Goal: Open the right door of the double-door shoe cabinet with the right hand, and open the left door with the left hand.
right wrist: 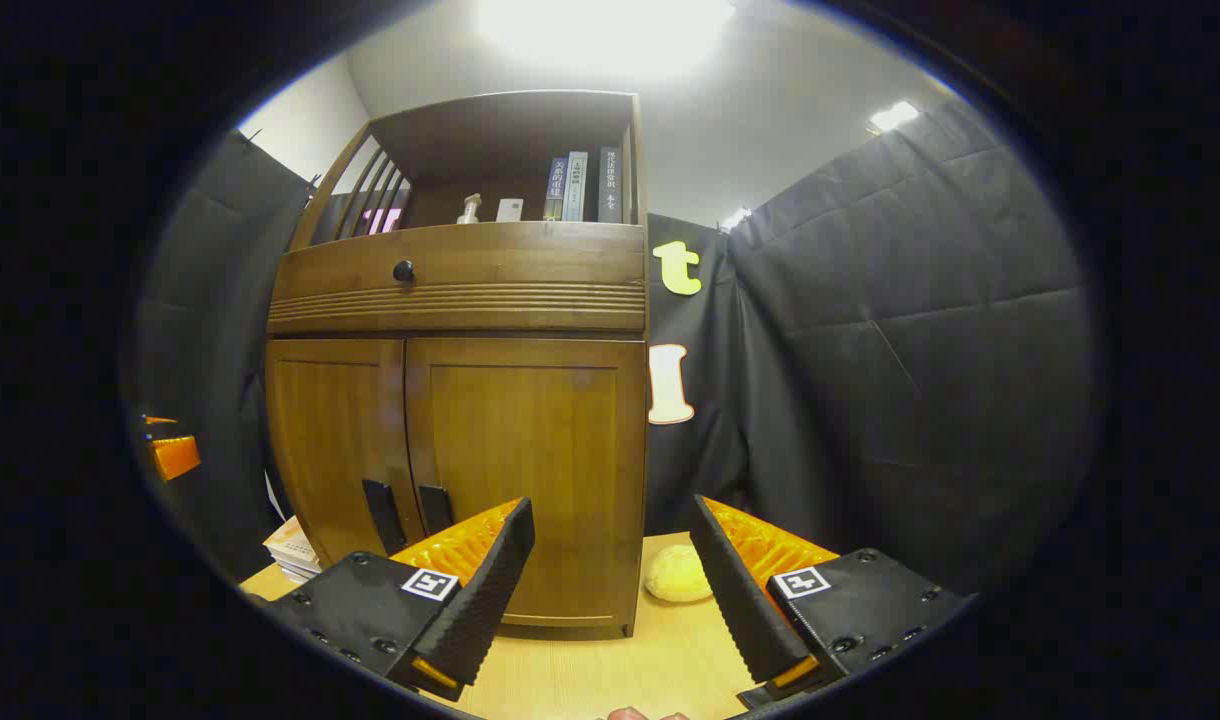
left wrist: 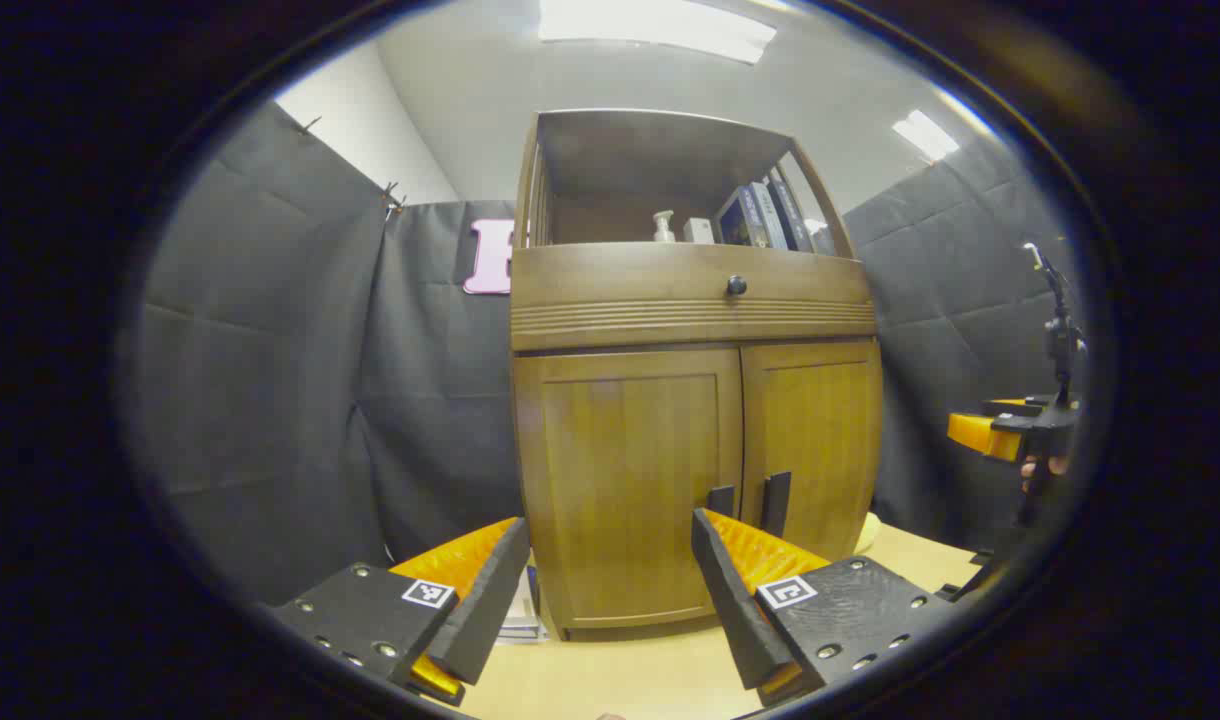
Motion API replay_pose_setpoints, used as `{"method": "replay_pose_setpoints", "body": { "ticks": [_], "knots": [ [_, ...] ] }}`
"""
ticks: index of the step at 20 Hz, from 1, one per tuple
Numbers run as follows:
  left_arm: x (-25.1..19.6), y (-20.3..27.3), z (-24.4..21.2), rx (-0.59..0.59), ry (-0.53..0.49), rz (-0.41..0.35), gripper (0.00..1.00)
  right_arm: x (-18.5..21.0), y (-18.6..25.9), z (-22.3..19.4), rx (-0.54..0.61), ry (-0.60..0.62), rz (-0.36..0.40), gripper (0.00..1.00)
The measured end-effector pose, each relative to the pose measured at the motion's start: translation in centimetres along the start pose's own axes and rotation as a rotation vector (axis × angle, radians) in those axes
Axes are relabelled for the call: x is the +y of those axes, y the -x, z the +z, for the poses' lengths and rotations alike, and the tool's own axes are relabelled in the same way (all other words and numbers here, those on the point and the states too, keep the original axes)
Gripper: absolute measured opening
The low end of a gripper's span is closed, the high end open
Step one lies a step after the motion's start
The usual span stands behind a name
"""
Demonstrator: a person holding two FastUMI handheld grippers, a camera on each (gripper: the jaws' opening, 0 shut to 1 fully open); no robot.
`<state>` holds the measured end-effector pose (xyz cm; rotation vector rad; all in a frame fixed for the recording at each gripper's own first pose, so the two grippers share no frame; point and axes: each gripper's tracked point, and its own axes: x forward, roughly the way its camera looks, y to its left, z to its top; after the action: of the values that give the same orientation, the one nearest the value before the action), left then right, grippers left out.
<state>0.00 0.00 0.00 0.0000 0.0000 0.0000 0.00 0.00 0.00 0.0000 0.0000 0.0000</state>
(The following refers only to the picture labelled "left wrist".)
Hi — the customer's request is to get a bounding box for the grey blue book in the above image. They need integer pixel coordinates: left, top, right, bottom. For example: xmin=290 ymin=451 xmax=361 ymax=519
xmin=750 ymin=181 xmax=791 ymax=250

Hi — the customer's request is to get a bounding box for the wooden double-door shoe cabinet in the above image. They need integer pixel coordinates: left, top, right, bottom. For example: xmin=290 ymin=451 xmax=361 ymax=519
xmin=510 ymin=108 xmax=884 ymax=641

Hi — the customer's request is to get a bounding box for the wooden drawer with black knob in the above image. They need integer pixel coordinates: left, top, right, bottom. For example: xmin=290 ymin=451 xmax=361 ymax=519
xmin=510 ymin=243 xmax=878 ymax=351

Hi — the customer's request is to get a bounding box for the white paperback book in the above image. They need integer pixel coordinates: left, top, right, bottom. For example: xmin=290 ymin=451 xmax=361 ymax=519
xmin=495 ymin=565 xmax=548 ymax=643

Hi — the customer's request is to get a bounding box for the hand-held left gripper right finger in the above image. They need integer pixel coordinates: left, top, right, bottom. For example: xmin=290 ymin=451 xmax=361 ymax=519
xmin=692 ymin=507 xmax=956 ymax=707

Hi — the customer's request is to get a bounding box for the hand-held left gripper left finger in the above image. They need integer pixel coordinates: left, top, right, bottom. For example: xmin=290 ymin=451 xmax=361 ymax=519
xmin=270 ymin=517 xmax=533 ymax=707

